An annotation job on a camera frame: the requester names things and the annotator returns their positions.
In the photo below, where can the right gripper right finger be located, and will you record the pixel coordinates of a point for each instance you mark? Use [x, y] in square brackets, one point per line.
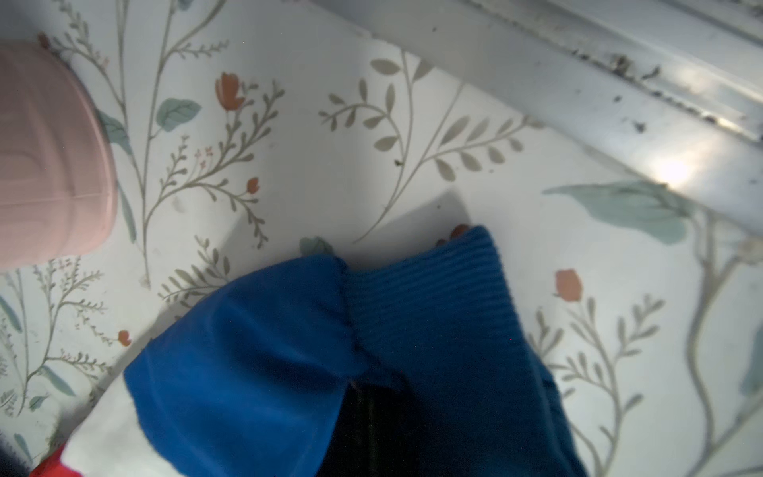
[392, 434]

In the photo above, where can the blue red white jacket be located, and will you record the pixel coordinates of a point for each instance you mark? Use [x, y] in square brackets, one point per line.
[251, 381]

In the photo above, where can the pink pen cup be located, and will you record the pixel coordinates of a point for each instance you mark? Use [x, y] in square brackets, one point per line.
[58, 179]

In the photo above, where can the floral table mat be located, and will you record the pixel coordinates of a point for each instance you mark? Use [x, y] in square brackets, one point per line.
[613, 148]

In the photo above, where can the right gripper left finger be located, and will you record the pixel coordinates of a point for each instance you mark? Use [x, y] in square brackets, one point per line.
[348, 452]

